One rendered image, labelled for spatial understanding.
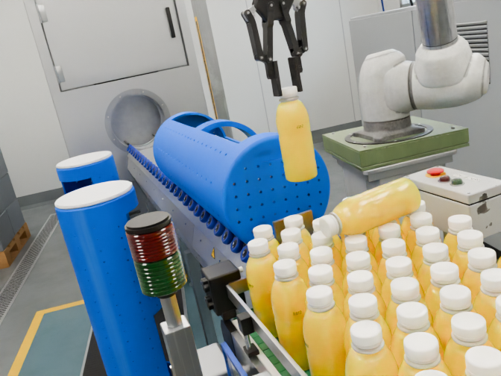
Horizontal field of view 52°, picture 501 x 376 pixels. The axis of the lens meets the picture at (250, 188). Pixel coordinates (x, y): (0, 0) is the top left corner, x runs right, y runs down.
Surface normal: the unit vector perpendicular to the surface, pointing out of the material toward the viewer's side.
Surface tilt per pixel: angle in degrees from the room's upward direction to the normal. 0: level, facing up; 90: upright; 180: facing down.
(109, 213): 90
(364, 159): 90
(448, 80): 105
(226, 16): 90
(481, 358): 0
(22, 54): 90
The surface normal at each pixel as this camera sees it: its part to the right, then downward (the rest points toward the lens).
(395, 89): -0.46, 0.27
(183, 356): 0.36, 0.20
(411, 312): -0.18, -0.94
